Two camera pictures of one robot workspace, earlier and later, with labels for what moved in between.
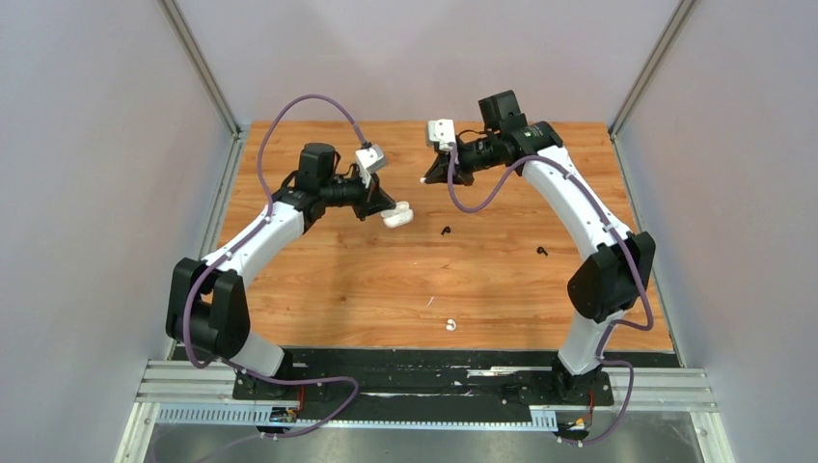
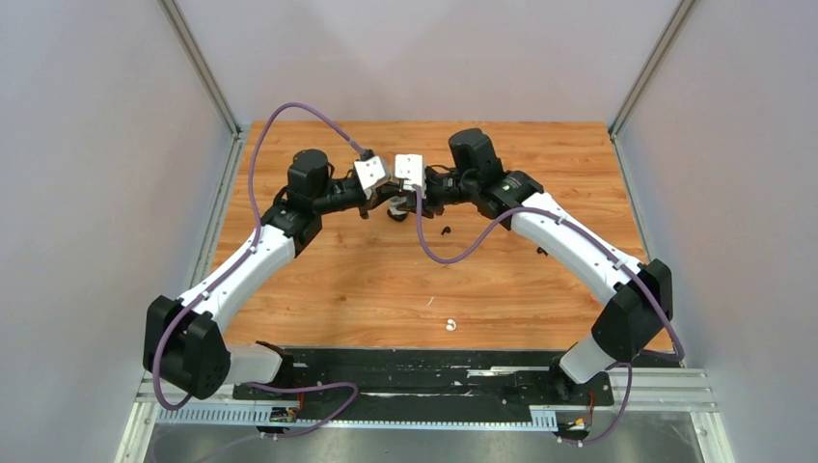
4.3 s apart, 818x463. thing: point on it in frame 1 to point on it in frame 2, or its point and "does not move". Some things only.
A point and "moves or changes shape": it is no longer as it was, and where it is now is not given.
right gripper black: [439, 172] to [429, 207]
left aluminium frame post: [191, 51] does not move
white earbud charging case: [400, 215] moves or changes shape
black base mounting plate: [422, 385] does not move
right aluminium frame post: [677, 20] does not move
